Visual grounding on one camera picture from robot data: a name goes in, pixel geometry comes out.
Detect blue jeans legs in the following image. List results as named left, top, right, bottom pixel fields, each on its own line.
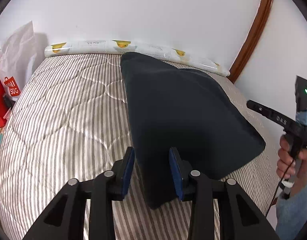
left=276, top=183, right=307, bottom=239

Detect white Uniqlo plastic bag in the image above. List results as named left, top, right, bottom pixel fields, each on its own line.
left=0, top=21, right=38, bottom=101

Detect person's right hand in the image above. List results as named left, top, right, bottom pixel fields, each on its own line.
left=276, top=135, right=307, bottom=192

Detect rolled duck pattern mat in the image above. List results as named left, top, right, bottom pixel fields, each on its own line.
left=44, top=40, right=230, bottom=77

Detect striped quilted mattress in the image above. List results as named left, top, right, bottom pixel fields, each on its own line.
left=0, top=54, right=279, bottom=239

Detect brown wooden door frame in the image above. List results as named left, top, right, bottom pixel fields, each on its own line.
left=228, top=0, right=273, bottom=83

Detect black sweatshirt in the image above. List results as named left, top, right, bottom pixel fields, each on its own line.
left=120, top=53, right=265, bottom=209

